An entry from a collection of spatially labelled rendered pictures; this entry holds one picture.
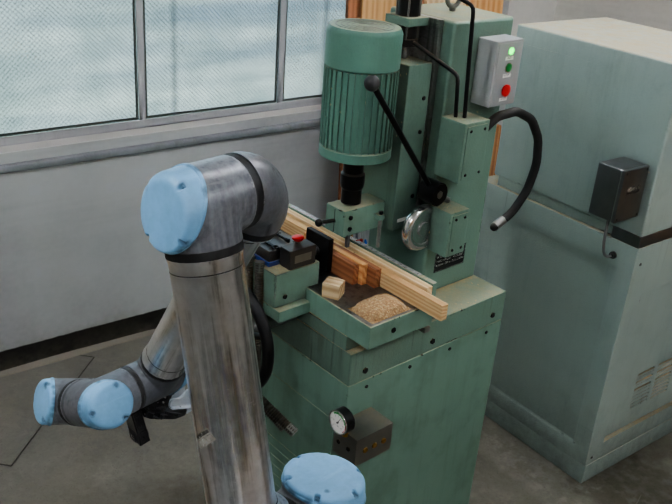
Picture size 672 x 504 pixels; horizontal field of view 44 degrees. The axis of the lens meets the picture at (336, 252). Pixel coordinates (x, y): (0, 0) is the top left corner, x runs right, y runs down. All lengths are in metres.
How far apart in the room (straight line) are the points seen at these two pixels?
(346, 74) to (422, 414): 0.94
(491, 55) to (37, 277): 1.91
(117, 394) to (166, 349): 0.12
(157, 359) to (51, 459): 1.39
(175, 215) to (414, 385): 1.18
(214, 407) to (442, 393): 1.15
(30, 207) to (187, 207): 2.03
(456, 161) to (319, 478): 0.89
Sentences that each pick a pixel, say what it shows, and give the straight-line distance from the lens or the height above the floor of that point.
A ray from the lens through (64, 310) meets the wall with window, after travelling 3.37.
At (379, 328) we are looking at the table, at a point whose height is 0.89.
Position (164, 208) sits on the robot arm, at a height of 1.39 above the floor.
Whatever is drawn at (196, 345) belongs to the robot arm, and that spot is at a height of 1.19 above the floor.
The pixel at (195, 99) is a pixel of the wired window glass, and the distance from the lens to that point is 3.37.
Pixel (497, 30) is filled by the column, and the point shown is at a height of 1.49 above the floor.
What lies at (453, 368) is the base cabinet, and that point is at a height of 0.62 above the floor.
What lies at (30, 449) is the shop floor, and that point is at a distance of 3.02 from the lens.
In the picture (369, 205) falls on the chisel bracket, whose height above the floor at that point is 1.07.
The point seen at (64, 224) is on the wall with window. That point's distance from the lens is 3.22.
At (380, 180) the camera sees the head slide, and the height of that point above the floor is 1.12.
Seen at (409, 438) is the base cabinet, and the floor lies 0.45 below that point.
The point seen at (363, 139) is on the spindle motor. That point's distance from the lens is 1.94.
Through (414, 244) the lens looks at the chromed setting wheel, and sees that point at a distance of 2.09.
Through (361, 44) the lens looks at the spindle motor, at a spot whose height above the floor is 1.48.
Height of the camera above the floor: 1.85
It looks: 25 degrees down
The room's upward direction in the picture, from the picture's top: 4 degrees clockwise
